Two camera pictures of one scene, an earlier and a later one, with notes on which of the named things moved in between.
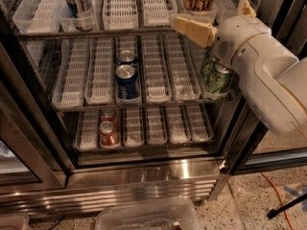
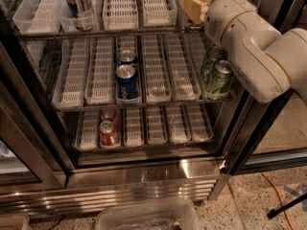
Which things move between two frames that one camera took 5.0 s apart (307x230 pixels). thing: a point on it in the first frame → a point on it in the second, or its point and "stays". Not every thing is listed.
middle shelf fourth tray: (156, 82) stays
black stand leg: (279, 210) stays
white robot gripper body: (237, 39) → (221, 19)
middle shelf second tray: (100, 79) stays
